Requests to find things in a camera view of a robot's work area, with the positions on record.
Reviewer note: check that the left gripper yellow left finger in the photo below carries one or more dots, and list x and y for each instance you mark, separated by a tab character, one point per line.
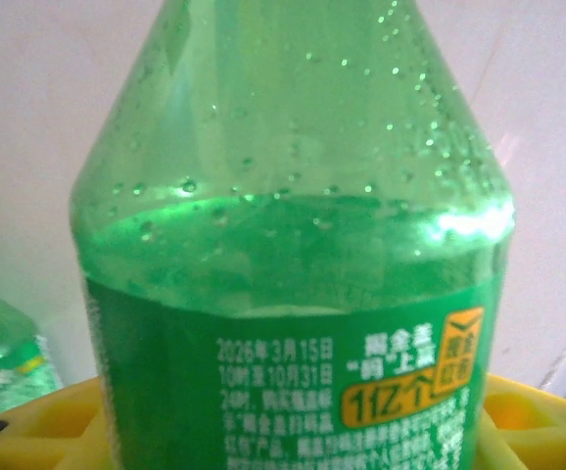
43	436

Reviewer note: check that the green bottle yellow cap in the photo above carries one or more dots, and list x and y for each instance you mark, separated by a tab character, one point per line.
288	245

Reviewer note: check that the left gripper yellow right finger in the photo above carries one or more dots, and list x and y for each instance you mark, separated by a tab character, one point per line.
537	436

